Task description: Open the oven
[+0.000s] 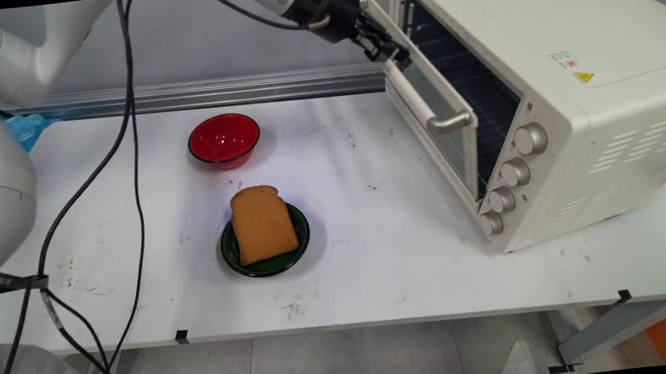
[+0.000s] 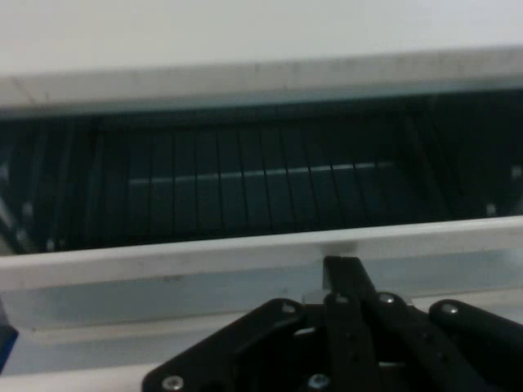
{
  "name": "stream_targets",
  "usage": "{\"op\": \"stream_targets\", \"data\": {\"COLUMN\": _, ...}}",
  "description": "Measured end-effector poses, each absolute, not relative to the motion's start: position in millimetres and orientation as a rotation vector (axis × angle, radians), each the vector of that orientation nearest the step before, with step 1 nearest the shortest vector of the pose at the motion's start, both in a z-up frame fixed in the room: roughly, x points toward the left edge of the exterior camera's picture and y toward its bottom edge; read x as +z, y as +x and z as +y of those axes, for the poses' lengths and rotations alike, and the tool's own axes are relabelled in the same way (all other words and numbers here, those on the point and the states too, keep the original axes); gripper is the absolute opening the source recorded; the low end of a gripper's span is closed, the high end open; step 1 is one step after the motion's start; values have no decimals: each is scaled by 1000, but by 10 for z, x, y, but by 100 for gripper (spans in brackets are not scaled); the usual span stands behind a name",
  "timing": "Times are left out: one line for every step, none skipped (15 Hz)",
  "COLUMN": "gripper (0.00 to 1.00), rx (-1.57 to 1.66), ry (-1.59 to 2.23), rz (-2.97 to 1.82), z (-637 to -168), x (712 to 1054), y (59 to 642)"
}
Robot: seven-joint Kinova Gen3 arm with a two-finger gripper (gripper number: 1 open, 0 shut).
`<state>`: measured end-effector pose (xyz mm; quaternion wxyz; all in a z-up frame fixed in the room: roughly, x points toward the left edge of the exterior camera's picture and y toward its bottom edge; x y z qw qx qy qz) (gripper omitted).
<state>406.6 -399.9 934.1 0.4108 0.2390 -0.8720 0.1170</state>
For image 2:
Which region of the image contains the white oven door with handle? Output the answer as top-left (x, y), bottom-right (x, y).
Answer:
top-left (0, 215), bottom-right (523, 379)

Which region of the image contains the white toaster oven body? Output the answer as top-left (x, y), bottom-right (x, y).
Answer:
top-left (0, 47), bottom-right (523, 256)

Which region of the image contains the oven heating element rod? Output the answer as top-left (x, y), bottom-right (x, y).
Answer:
top-left (128, 161), bottom-right (396, 187)

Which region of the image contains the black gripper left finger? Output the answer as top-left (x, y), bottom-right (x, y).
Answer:
top-left (141, 256), bottom-right (382, 392)

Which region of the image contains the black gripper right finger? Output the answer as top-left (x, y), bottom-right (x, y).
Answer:
top-left (346, 256), bottom-right (523, 392)

